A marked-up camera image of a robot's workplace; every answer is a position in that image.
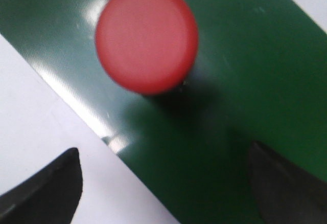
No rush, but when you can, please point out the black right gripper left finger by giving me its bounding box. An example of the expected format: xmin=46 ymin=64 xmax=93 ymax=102
xmin=1 ymin=148 xmax=83 ymax=223

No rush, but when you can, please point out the green conveyor belt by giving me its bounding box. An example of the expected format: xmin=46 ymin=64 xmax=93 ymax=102
xmin=1 ymin=0 xmax=326 ymax=223

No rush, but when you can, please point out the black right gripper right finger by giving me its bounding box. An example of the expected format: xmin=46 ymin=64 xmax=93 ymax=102
xmin=248 ymin=141 xmax=326 ymax=223

